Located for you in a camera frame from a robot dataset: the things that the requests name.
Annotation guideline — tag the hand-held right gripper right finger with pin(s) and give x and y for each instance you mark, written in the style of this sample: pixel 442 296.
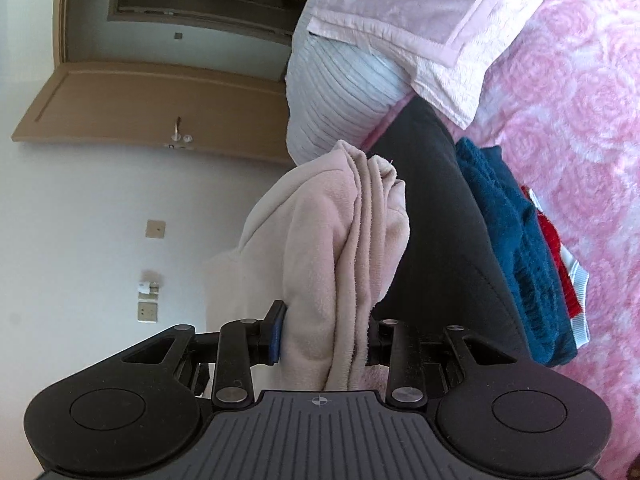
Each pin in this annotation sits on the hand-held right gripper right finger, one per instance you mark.
pixel 382 347

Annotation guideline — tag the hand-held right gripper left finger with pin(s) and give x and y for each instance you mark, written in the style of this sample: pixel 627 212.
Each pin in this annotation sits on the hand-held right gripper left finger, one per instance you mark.
pixel 276 332

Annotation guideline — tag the pink fleece garment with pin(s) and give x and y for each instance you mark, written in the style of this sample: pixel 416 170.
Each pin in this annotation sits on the pink fleece garment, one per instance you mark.
pixel 320 240

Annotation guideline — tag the white plug adapter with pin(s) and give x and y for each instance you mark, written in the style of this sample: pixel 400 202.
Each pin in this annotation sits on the white plug adapter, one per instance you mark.
pixel 149 287

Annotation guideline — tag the dark grey garment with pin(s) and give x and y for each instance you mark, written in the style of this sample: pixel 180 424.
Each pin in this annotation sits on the dark grey garment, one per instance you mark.
pixel 440 210

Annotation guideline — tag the dark blue knit garment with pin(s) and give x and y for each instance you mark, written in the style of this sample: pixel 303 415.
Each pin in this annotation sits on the dark blue knit garment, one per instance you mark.
pixel 510 240

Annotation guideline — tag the red and white garment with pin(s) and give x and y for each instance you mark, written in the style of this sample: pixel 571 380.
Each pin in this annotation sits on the red and white garment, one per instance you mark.
pixel 550 240

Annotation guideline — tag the lilac ribbed pillow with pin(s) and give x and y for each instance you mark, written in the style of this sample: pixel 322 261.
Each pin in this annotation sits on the lilac ribbed pillow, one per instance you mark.
pixel 340 100

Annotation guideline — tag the light wooden door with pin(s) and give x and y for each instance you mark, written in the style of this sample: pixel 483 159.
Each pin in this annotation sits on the light wooden door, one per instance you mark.
pixel 125 105

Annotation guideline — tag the pink floral bedspread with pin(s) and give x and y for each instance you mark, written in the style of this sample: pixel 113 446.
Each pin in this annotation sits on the pink floral bedspread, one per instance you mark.
pixel 575 110

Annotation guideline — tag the pink pillow towel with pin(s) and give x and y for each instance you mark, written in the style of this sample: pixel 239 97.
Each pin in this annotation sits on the pink pillow towel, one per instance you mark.
pixel 400 5

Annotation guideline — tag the beige wall socket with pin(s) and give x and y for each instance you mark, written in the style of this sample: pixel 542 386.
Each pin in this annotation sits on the beige wall socket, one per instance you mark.
pixel 148 311

